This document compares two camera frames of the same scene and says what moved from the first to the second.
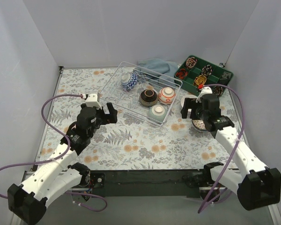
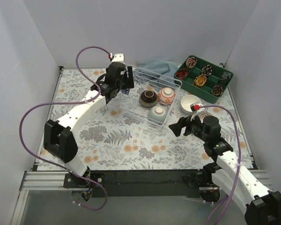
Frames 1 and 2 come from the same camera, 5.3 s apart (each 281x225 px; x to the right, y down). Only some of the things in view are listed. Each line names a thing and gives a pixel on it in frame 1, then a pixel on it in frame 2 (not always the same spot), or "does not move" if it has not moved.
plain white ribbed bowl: [185, 96] does not move
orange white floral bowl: [166, 95] does not move
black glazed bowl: [148, 97] does not move
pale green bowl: [157, 113] does not move
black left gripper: [105, 115] to [127, 78]
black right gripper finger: [184, 111] to [176, 128]
